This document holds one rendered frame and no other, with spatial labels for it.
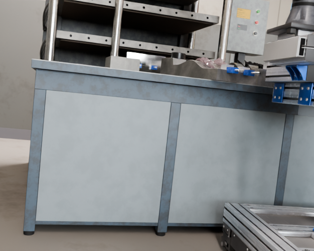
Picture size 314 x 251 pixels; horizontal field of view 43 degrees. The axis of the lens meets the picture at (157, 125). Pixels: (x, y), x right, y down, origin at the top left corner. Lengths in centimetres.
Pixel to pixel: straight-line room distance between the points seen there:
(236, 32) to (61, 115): 165
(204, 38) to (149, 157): 321
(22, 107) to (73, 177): 301
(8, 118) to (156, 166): 315
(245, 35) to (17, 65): 274
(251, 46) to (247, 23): 17
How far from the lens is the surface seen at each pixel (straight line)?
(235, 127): 209
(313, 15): 178
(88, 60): 351
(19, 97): 486
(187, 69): 212
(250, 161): 216
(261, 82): 216
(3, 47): 491
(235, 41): 307
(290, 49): 147
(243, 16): 311
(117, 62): 204
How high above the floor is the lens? 72
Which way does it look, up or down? 5 degrees down
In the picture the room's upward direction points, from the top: 6 degrees clockwise
